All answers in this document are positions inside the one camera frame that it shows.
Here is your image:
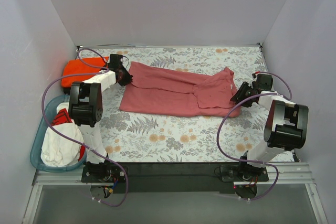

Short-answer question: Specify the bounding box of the pink t-shirt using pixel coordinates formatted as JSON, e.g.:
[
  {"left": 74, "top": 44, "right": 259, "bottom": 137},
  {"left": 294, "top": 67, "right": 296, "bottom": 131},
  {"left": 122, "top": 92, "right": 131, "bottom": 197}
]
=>
[{"left": 119, "top": 62, "right": 237, "bottom": 117}]

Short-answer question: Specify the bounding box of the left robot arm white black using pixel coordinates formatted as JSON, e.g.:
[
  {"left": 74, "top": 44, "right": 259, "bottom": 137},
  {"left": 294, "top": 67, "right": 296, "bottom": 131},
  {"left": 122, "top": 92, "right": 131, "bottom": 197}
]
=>
[{"left": 68, "top": 54, "right": 133, "bottom": 164}]

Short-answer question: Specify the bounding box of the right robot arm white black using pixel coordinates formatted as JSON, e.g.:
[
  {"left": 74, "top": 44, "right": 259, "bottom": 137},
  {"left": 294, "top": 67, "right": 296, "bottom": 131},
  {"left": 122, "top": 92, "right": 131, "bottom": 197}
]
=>
[{"left": 230, "top": 71, "right": 309, "bottom": 181}]

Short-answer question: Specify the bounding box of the folded orange t-shirt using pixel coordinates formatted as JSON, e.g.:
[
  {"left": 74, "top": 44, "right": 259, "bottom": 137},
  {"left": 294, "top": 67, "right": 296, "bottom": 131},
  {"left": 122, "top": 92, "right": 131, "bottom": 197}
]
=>
[{"left": 61, "top": 57, "right": 109, "bottom": 88}]

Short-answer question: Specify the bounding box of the folded black t-shirt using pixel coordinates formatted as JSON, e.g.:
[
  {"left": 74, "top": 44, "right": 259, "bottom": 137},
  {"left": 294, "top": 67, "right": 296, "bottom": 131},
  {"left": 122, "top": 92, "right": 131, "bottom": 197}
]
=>
[{"left": 63, "top": 88, "right": 71, "bottom": 95}]

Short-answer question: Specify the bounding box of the floral tablecloth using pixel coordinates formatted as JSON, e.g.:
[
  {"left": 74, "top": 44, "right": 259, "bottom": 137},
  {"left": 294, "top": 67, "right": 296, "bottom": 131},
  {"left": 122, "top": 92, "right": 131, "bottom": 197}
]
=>
[{"left": 80, "top": 47, "right": 268, "bottom": 162}]

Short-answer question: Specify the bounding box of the white t-shirt red print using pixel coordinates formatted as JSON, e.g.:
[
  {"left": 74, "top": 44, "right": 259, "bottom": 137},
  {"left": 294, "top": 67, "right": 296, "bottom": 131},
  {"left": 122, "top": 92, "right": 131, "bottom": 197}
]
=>
[{"left": 40, "top": 102, "right": 85, "bottom": 167}]

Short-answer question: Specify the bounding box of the aluminium frame rail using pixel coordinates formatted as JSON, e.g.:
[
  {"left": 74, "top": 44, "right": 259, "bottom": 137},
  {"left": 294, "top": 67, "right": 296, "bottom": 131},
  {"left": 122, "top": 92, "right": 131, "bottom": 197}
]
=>
[{"left": 23, "top": 162, "right": 327, "bottom": 223}]

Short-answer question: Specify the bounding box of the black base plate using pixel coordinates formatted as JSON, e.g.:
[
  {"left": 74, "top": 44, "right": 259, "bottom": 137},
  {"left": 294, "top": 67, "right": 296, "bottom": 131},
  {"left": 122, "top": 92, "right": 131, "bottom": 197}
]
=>
[{"left": 81, "top": 162, "right": 269, "bottom": 194}]

